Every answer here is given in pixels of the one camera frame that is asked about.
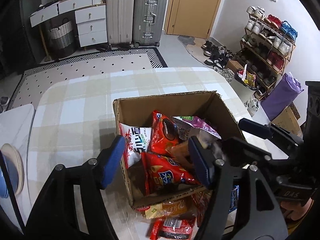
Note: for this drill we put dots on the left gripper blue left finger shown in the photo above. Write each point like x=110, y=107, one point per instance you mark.
x=109, y=160

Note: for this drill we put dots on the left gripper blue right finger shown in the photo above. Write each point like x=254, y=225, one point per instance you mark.
x=203, y=161

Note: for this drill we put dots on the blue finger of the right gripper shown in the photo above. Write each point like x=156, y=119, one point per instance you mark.
x=254, y=128

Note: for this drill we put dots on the red cracker snack bag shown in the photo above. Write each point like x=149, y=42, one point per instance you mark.
x=163, y=173

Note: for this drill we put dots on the red oreo cookie packet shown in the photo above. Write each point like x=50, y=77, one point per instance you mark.
x=164, y=134

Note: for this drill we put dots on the blue oreo cookie packet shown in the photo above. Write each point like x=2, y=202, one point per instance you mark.
x=234, y=198

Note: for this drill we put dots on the orange cracker packet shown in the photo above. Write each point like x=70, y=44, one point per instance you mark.
x=171, y=208

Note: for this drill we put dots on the small red chocolate packet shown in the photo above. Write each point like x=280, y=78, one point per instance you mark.
x=173, y=228

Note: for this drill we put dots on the right hand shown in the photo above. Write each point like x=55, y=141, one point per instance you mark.
x=294, y=212

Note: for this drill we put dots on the white sneaker on floor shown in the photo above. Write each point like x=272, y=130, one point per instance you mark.
x=252, y=106

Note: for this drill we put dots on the white noodle bag in box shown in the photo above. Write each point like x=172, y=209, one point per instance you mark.
x=137, y=140

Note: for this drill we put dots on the purple snack bag in box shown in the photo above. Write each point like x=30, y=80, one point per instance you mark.
x=186, y=124

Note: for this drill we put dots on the brown cardboard SF box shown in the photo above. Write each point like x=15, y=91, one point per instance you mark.
x=137, y=112

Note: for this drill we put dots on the wooden shoe rack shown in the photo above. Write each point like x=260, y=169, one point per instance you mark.
x=265, y=51

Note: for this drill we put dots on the stack of blue bowls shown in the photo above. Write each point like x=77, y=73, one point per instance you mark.
x=3, y=186

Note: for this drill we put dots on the door mat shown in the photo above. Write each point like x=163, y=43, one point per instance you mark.
x=193, y=47

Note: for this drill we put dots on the woven laundry basket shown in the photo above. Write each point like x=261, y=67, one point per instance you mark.
x=63, y=39

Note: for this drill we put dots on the wooden door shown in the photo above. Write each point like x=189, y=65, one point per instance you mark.
x=193, y=18

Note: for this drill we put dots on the white drawer desk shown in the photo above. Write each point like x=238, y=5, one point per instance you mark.
x=89, y=17

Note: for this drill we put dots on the silver suitcase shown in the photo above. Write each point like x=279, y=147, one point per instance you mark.
x=148, y=18

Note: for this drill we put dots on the beige suitcase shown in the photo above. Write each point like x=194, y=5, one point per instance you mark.
x=119, y=15

